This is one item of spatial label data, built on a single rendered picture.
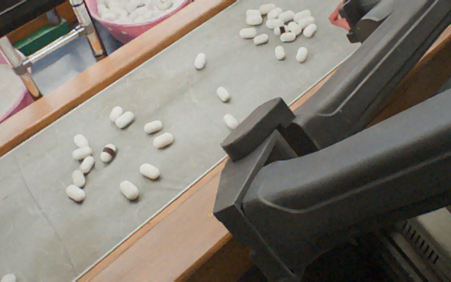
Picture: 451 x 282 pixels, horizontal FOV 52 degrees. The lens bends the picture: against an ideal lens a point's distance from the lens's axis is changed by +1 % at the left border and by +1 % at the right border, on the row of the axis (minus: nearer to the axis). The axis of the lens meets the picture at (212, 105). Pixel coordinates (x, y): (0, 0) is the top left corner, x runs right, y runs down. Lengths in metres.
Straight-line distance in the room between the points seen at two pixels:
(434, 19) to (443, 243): 0.59
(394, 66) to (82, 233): 0.53
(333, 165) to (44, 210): 0.61
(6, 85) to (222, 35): 0.48
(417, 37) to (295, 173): 0.26
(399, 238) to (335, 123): 0.75
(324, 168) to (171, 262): 0.43
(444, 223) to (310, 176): 0.79
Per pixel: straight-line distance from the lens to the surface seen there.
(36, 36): 1.19
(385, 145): 0.28
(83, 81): 0.95
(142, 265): 0.70
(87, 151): 0.84
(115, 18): 1.13
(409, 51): 0.52
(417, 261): 1.15
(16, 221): 0.84
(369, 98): 0.46
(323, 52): 0.95
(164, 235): 0.71
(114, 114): 0.87
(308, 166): 0.32
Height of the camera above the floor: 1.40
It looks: 50 degrees down
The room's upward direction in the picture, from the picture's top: 11 degrees counter-clockwise
